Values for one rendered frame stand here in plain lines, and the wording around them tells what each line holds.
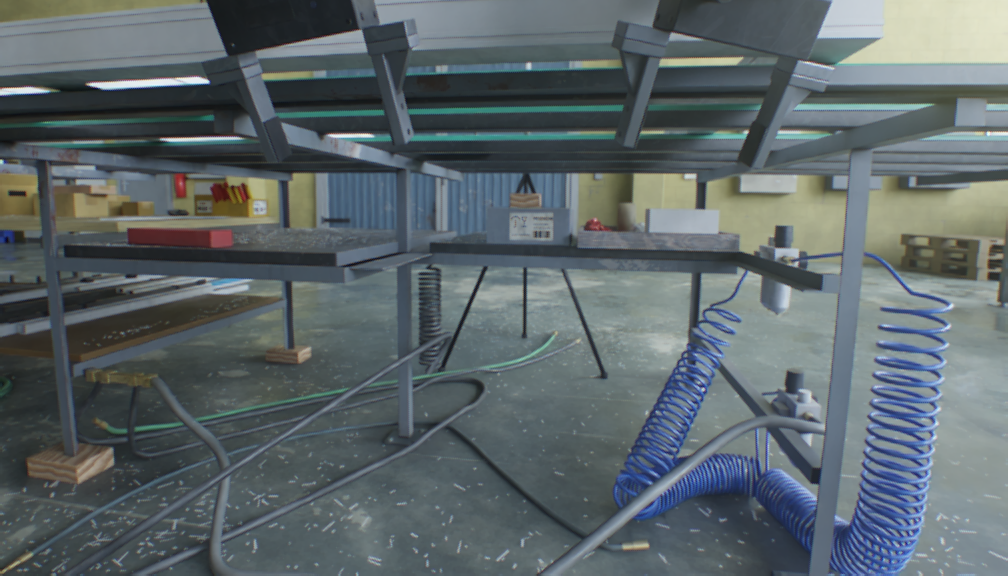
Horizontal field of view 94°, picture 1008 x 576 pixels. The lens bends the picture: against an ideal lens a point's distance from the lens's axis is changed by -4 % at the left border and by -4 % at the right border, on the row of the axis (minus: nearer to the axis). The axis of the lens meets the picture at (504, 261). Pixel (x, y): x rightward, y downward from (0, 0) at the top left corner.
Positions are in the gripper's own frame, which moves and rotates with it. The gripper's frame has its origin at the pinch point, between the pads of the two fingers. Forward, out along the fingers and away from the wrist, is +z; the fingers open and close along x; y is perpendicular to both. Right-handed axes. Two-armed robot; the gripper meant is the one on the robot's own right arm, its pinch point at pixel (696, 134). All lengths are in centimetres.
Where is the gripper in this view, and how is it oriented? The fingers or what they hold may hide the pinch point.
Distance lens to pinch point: 51.4
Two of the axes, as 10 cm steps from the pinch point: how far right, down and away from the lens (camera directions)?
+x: 9.8, 1.1, 1.6
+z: -1.8, 8.6, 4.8
